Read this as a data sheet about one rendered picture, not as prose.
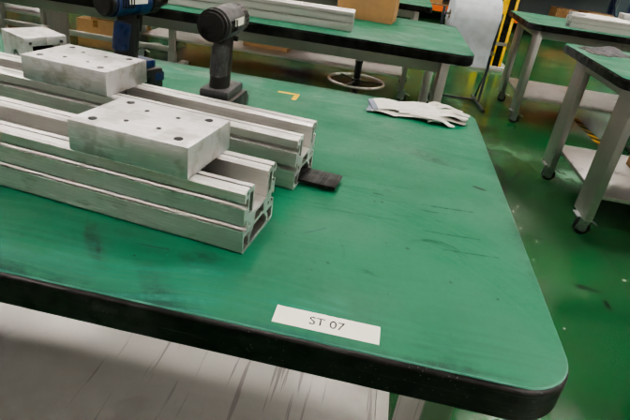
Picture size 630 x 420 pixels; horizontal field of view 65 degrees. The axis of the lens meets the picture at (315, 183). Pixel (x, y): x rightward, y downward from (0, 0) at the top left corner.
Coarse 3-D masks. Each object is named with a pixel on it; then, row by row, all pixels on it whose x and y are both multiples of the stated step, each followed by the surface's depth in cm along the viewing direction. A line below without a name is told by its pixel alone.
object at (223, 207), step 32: (0, 96) 73; (0, 128) 63; (32, 128) 64; (64, 128) 69; (0, 160) 66; (32, 160) 63; (64, 160) 63; (96, 160) 60; (224, 160) 64; (256, 160) 64; (32, 192) 66; (64, 192) 64; (96, 192) 62; (128, 192) 61; (160, 192) 59; (192, 192) 59; (224, 192) 57; (256, 192) 64; (160, 224) 61; (192, 224) 60; (224, 224) 60; (256, 224) 65
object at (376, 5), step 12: (348, 0) 257; (360, 0) 256; (372, 0) 254; (384, 0) 253; (396, 0) 251; (360, 12) 258; (372, 12) 256; (384, 12) 255; (396, 12) 262; (84, 24) 443; (96, 24) 440; (108, 24) 438; (108, 48) 448; (264, 48) 429; (276, 48) 427
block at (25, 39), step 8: (8, 32) 104; (16, 32) 105; (24, 32) 106; (32, 32) 106; (40, 32) 107; (48, 32) 108; (56, 32) 109; (8, 40) 106; (16, 40) 103; (24, 40) 101; (32, 40) 103; (40, 40) 104; (48, 40) 105; (56, 40) 106; (64, 40) 108; (8, 48) 107; (16, 48) 104; (24, 48) 102; (32, 48) 103; (40, 48) 107
